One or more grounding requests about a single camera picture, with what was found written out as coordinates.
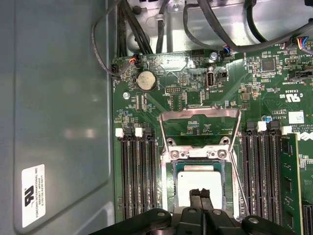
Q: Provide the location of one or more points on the round coin cell battery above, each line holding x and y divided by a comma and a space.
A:
146, 81

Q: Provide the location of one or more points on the thin metal locking lever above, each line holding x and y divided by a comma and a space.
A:
238, 181

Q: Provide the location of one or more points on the grey open PC case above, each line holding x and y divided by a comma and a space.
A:
61, 98

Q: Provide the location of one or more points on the metal internal USB port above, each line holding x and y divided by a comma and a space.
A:
211, 80

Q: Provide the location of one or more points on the black expansion slot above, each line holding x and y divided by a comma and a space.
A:
308, 220

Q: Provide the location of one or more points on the CPU socket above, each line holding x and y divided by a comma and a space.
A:
168, 186

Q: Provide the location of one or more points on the green RAM stick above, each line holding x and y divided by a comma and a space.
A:
291, 183

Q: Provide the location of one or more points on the white case label sticker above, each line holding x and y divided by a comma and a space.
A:
33, 195

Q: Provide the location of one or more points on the green motherboard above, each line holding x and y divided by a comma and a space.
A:
195, 98

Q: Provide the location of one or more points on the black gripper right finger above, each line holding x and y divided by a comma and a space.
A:
227, 224

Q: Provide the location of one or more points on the silver Intel CPU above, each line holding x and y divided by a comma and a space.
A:
195, 181

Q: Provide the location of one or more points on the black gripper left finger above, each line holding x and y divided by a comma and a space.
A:
151, 221

